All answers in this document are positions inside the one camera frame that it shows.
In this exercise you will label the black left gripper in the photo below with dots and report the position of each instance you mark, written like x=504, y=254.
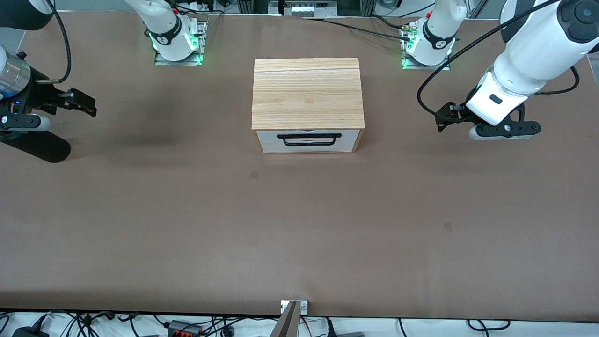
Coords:
x=450, y=115

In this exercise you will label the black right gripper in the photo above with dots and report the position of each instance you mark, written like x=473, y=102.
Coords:
x=33, y=95

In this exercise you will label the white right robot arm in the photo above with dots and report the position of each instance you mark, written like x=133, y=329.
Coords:
x=168, y=28

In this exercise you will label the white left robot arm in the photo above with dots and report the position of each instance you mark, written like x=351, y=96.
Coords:
x=529, y=56

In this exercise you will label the wooden drawer cabinet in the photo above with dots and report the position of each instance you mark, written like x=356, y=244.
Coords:
x=306, y=93

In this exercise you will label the black ribbed vase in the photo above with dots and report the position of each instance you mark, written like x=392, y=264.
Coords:
x=37, y=146

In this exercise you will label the white power strip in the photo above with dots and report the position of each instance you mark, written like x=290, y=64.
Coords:
x=302, y=9

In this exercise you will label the black power adapter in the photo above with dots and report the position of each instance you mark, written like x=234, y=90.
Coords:
x=28, y=331

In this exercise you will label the red black connector block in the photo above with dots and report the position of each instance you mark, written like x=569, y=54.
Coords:
x=183, y=329

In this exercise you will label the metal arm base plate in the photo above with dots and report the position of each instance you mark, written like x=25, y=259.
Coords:
x=199, y=47
x=407, y=65

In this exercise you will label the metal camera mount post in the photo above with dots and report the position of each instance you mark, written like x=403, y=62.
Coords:
x=290, y=323

